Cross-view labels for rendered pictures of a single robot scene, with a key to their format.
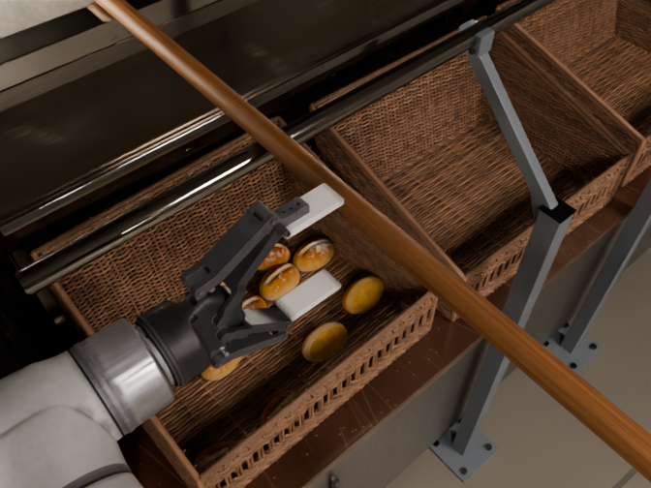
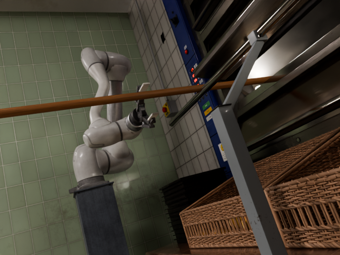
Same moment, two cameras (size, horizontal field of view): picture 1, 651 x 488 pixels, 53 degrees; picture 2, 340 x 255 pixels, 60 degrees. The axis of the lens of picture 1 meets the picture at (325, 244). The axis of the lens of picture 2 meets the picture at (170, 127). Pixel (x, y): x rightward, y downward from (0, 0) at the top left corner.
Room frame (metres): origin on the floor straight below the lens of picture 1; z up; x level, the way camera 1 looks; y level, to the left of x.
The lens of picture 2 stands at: (0.75, -1.10, 0.75)
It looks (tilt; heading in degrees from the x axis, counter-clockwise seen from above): 15 degrees up; 104
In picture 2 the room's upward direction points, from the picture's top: 17 degrees counter-clockwise
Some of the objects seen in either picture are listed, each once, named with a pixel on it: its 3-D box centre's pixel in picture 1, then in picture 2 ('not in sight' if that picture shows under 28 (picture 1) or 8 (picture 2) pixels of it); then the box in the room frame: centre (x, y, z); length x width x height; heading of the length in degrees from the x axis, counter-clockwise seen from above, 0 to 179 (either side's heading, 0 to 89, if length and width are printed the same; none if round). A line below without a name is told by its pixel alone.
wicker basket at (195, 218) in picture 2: (247, 293); (259, 192); (0.71, 0.15, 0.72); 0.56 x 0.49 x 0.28; 132
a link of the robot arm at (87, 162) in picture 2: not in sight; (88, 162); (-0.19, 0.46, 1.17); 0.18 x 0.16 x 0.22; 60
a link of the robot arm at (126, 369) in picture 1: (126, 373); (136, 120); (0.28, 0.18, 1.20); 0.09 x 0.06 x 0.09; 40
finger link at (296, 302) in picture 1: (308, 293); (153, 116); (0.41, 0.02, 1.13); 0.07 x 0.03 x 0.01; 130
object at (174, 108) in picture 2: not in sight; (170, 109); (0.27, 0.97, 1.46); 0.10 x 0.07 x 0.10; 130
